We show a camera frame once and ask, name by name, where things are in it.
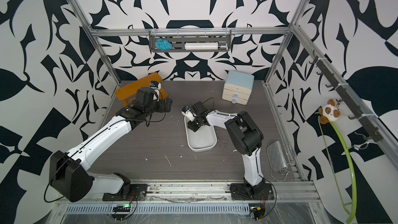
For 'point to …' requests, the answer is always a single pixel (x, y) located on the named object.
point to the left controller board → (122, 208)
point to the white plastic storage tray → (204, 139)
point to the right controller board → (258, 211)
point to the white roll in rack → (203, 46)
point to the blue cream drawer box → (237, 87)
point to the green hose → (351, 217)
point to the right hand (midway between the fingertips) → (187, 122)
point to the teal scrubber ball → (163, 44)
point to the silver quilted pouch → (277, 158)
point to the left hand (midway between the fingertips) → (160, 96)
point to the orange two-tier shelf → (128, 93)
